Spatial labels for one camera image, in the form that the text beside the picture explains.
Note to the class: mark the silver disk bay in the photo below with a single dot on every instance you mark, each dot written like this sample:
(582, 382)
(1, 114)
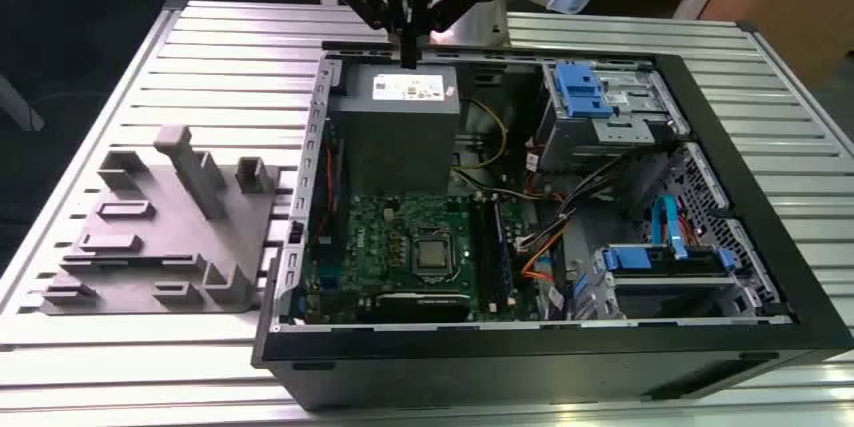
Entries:
(675, 292)

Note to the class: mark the blue disk carrier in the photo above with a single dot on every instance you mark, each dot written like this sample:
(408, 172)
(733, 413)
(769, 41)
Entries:
(582, 89)
(635, 258)

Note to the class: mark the grey chair leg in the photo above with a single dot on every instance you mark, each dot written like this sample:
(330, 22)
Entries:
(23, 102)

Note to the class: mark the silver drive cage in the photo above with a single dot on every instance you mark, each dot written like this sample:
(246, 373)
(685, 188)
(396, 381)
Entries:
(601, 142)

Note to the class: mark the black graphics card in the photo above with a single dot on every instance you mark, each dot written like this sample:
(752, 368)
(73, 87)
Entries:
(421, 304)

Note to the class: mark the silver CPU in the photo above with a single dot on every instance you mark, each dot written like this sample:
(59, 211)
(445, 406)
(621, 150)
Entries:
(434, 253)

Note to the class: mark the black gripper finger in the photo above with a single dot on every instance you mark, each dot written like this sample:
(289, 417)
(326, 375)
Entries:
(364, 2)
(454, 7)

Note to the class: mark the grey power supply unit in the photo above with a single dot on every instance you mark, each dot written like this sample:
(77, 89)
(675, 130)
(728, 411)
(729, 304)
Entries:
(394, 147)

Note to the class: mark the green motherboard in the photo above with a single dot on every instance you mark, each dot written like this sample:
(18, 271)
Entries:
(381, 247)

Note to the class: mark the black open PC case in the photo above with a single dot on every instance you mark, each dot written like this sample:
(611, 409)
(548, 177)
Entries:
(534, 362)

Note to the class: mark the grey parts rack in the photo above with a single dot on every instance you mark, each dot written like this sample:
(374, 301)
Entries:
(201, 247)

